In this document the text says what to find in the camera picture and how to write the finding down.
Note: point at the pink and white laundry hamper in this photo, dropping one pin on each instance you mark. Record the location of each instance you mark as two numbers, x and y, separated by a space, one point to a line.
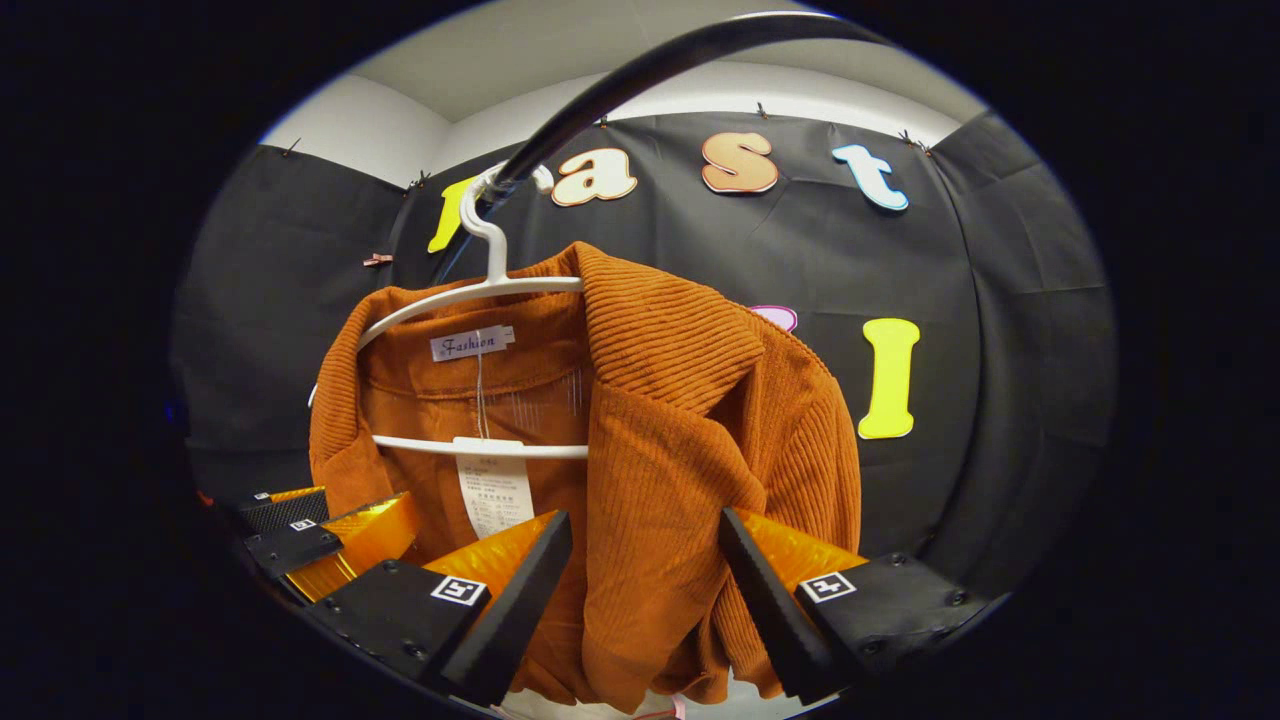
560 708

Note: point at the small red clip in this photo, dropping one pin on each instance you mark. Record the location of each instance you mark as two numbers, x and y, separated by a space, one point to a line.
378 260

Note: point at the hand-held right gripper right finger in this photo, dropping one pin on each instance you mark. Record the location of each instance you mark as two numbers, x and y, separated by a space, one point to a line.
770 610

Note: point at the black clothes rail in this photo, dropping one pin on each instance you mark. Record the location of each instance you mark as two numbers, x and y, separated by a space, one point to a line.
620 85

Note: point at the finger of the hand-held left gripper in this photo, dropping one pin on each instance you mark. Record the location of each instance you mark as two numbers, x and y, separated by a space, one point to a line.
290 512
300 548

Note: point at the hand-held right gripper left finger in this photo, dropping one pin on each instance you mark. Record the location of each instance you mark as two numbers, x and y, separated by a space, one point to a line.
520 610

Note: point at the black backdrop cloth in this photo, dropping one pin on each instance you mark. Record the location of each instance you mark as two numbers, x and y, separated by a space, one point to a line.
1000 350

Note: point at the white plastic clothes hanger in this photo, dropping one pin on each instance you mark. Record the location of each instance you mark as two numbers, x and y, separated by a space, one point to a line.
495 255

